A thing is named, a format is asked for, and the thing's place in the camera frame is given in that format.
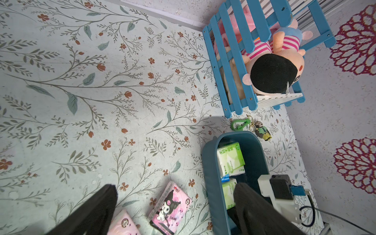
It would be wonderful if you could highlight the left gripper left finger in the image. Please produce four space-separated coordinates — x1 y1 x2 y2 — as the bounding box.
47 184 118 235

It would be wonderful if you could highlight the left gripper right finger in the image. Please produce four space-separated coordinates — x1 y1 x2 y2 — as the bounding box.
233 183 304 235

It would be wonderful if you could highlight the green tissue pack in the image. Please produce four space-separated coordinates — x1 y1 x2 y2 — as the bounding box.
222 178 237 210
217 142 245 177

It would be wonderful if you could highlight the blue tissue pack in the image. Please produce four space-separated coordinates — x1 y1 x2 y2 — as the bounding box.
221 174 230 184

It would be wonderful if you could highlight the green tissue pack top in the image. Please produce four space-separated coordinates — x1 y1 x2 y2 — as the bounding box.
217 142 245 177

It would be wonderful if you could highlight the pink kuromi pack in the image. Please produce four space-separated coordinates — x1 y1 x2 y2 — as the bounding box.
148 181 193 235

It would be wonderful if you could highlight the teal storage box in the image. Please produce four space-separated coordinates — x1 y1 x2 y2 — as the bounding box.
201 131 269 235

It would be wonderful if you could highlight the pink tissue pack left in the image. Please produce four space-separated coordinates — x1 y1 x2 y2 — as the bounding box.
107 209 141 235

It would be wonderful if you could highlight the black haired plush doll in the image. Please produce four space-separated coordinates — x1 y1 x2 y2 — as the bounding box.
241 26 313 95

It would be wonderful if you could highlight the blue white toy crib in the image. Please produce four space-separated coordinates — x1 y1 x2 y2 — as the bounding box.
202 0 337 119

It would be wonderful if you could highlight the pink plush doll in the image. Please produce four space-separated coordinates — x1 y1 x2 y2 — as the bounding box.
212 4 256 59

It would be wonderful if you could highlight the green carabiner keychain figure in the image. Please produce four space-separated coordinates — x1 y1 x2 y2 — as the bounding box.
231 116 272 141

